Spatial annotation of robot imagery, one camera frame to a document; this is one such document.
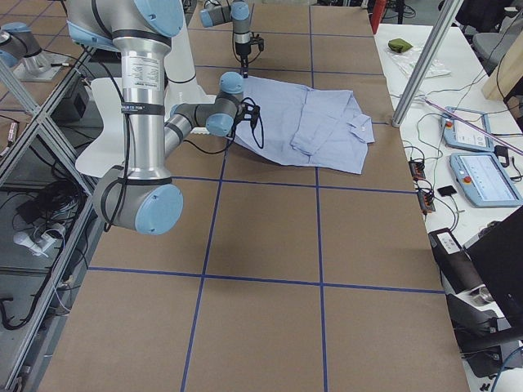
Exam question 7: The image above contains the teach pendant tablet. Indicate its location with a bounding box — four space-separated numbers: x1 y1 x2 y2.
441 106 494 153
449 152 522 208

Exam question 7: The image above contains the black monitor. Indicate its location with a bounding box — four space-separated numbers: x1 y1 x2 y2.
467 208 522 325

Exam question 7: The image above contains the reacher grabber stick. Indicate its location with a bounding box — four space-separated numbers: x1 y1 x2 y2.
422 97 523 156

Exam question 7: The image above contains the black box with label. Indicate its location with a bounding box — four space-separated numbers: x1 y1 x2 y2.
428 228 484 293

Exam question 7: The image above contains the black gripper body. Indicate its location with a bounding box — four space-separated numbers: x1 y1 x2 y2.
233 32 251 57

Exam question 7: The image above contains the small black pad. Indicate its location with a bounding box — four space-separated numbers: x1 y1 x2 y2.
436 185 457 197

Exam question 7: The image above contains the green fabric pouch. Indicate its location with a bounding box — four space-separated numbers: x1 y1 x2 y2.
387 38 413 54

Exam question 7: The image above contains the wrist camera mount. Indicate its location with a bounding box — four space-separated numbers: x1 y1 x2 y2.
250 34 265 52
238 101 261 130

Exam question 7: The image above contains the white power strip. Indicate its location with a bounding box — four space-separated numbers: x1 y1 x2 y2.
13 229 65 257

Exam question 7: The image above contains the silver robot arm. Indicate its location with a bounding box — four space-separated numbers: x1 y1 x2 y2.
67 1 245 235
199 1 252 78

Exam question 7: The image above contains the white curved plate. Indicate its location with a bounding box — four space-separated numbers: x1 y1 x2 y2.
75 78 124 178

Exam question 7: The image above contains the aluminium frame post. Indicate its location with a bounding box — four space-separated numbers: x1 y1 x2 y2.
391 0 463 127

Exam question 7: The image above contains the orange circuit board upper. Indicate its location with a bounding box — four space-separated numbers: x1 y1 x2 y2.
409 159 426 181

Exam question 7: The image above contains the light blue striped shirt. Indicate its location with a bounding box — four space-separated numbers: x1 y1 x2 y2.
235 75 374 175

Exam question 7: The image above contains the clear plastic bag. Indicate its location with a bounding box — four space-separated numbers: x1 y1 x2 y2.
390 47 453 78

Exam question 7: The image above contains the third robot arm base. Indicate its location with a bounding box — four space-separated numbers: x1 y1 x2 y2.
1 22 69 82

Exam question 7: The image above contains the orange circuit board lower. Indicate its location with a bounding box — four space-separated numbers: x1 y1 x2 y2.
416 189 436 216

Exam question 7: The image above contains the orange circuit board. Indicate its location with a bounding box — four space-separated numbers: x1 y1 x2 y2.
409 159 426 181
416 189 436 216

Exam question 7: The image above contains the wooden board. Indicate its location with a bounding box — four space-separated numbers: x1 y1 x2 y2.
481 33 523 100

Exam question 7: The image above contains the lower teach pendant tablet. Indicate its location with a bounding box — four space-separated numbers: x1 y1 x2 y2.
449 152 522 208

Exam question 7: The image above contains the upper teach pendant tablet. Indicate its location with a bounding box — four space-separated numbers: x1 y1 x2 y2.
441 106 494 153

